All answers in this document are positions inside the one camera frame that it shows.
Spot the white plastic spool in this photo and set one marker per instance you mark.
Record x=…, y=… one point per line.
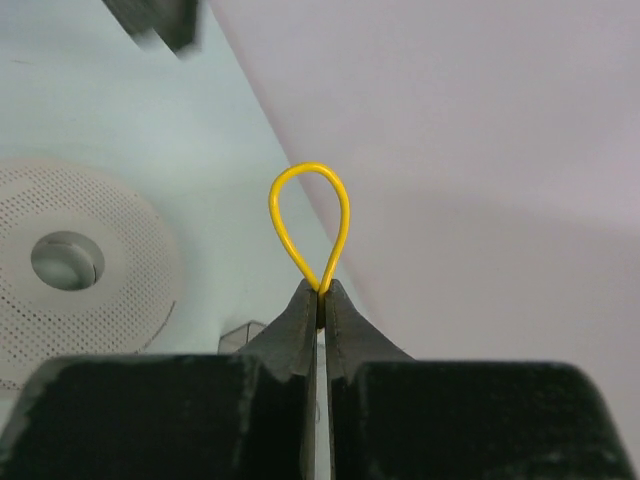
x=88, y=266

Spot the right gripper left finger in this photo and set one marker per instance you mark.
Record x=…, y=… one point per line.
x=245, y=415

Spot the clear plastic box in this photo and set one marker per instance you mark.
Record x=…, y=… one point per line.
x=237, y=338

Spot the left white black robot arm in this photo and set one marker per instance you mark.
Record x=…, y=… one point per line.
x=175, y=22

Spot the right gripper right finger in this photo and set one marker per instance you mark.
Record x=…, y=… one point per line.
x=395, y=417

